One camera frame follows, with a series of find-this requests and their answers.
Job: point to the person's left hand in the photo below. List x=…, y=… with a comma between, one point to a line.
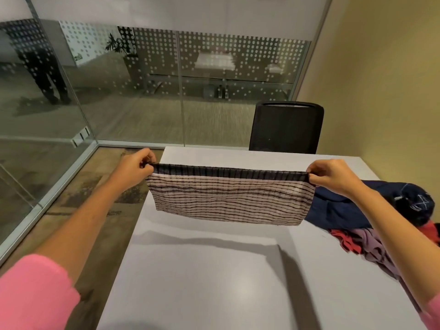
x=132, y=170

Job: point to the person's right hand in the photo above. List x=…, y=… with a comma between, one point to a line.
x=335, y=176

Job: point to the navy blue hoodie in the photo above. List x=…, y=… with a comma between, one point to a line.
x=337, y=209

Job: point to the red garment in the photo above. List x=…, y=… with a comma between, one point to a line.
x=347, y=240

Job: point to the mauve striped t-shirt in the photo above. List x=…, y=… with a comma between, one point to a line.
x=374, y=244

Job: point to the striped knit top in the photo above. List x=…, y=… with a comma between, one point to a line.
x=233, y=199

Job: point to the person's left forearm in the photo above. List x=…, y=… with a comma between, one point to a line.
x=82, y=230

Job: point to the person's right forearm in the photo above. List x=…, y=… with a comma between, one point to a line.
x=398, y=244

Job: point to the person's left pink sleeve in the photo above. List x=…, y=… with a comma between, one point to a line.
x=34, y=292

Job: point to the person's pink sleeve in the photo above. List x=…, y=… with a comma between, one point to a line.
x=34, y=292
x=433, y=314

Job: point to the person's right pink sleeve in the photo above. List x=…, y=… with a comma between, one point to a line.
x=433, y=314

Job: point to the black mesh office chair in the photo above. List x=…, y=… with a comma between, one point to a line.
x=285, y=130

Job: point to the green white sign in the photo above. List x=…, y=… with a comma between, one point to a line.
x=78, y=58

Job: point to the potted green plant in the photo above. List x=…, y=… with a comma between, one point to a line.
x=120, y=44

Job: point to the white background table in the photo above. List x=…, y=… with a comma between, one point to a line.
x=215, y=61

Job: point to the metal glass door bracket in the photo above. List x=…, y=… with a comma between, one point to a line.
x=80, y=136

